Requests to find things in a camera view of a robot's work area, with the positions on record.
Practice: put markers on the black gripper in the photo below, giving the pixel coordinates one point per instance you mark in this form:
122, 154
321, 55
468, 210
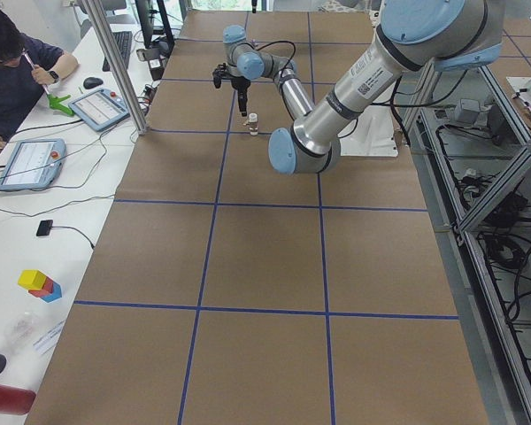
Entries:
240, 84

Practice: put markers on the white PPR valve with handle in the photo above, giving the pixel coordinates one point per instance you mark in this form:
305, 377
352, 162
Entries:
251, 123

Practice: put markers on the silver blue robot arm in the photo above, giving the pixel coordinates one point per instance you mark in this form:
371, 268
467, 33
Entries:
452, 34

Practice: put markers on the far teach pendant tablet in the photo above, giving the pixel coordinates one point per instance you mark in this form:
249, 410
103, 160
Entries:
100, 109

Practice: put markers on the teach pendant tablet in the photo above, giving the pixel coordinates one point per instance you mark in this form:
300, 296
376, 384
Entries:
100, 109
33, 165

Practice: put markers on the black computer mouse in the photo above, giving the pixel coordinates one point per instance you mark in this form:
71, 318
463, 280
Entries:
92, 82

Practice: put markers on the green plastic tool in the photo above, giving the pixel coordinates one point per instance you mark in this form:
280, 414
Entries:
57, 104

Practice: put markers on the brown paper table mat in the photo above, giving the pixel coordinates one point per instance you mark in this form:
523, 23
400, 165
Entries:
222, 292

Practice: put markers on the near teach pendant tablet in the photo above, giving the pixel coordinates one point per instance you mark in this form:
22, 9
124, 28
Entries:
33, 165

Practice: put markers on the seated person in navy shirt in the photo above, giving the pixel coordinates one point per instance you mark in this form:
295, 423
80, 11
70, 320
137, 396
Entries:
27, 66

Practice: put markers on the small black puck device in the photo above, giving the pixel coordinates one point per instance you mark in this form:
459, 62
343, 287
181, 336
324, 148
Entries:
44, 228

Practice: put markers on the stacked coloured toy blocks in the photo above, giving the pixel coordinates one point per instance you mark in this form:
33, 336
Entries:
39, 285

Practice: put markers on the red cylinder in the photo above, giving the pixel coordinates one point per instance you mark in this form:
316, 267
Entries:
15, 400

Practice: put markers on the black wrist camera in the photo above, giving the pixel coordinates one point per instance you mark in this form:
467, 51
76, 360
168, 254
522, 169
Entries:
219, 74

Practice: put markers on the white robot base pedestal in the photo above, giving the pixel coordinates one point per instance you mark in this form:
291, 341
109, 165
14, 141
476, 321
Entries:
370, 135

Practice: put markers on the aluminium frame post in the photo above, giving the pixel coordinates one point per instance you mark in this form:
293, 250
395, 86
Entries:
96, 15

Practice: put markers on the aluminium frame rack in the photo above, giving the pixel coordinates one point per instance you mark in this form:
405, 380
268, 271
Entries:
471, 133

